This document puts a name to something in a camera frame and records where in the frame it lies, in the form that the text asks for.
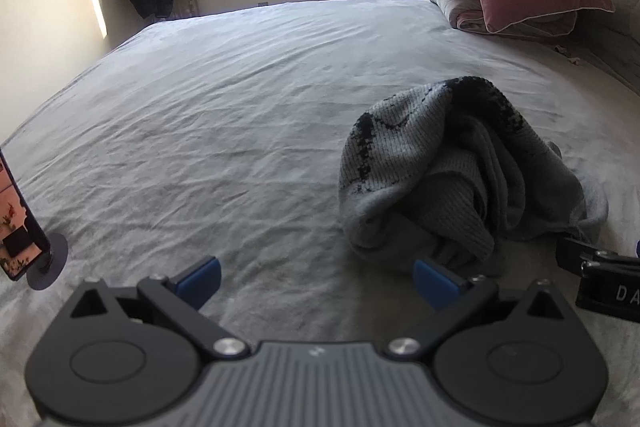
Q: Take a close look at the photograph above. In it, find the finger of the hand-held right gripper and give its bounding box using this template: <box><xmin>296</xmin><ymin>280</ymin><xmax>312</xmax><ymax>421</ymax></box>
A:
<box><xmin>556</xmin><ymin>234</ymin><xmax>601</xmax><ymax>280</ymax></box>

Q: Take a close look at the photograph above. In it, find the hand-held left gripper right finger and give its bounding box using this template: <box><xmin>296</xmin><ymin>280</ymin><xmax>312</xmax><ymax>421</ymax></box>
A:
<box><xmin>384</xmin><ymin>258</ymin><xmax>583</xmax><ymax>360</ymax></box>

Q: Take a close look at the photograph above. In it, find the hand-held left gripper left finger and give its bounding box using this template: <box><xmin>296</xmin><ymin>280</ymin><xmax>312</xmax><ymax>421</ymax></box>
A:
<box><xmin>70</xmin><ymin>256</ymin><xmax>252</xmax><ymax>362</ymax></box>

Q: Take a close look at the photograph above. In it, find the grey knit sweater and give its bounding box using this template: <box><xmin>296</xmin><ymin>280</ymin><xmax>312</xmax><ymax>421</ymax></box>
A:
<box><xmin>338</xmin><ymin>76</ymin><xmax>610</xmax><ymax>277</ymax></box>

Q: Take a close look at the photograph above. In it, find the round black phone stand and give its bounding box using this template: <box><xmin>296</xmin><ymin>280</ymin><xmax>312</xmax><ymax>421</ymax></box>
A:
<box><xmin>27</xmin><ymin>234</ymin><xmax>69</xmax><ymax>292</ymax></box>

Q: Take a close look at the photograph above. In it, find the bed with grey sheet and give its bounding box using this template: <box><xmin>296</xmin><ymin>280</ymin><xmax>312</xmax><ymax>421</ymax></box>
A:
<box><xmin>0</xmin><ymin>0</ymin><xmax>640</xmax><ymax>427</ymax></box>

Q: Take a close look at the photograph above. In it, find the smartphone with pink screen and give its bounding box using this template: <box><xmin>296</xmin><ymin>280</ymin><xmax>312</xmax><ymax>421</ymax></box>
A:
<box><xmin>0</xmin><ymin>149</ymin><xmax>51</xmax><ymax>282</ymax></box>

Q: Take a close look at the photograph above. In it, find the small brown scrap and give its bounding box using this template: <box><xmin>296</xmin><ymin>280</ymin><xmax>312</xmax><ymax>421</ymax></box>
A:
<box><xmin>555</xmin><ymin>46</ymin><xmax>582</xmax><ymax>68</ymax></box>

